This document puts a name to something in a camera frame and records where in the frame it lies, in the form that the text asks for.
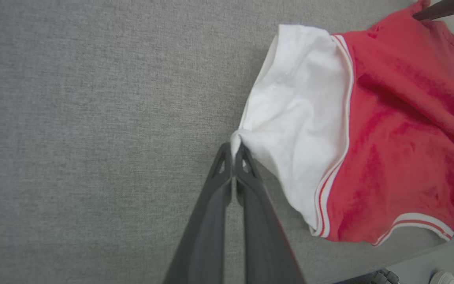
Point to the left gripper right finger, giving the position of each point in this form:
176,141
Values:
262,236

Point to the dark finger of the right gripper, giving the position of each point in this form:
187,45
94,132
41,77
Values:
451,8

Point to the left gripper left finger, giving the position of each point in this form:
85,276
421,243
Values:
207,228

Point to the red and white garment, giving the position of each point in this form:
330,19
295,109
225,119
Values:
388,138

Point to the white rounded cap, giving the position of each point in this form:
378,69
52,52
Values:
443,278

